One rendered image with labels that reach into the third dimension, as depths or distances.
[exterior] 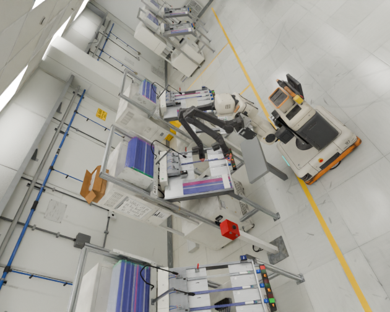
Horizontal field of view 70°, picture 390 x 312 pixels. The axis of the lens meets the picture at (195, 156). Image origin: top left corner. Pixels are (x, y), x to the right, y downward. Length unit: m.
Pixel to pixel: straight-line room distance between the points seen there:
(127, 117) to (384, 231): 3.14
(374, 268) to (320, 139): 1.15
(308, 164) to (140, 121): 2.27
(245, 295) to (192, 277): 0.41
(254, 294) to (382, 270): 1.02
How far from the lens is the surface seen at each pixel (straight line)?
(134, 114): 3.93
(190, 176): 3.03
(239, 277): 2.37
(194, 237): 3.45
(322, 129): 2.82
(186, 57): 7.38
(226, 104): 2.48
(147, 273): 2.25
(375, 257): 2.76
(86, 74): 5.91
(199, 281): 2.35
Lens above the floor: 2.50
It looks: 28 degrees down
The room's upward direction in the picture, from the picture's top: 60 degrees counter-clockwise
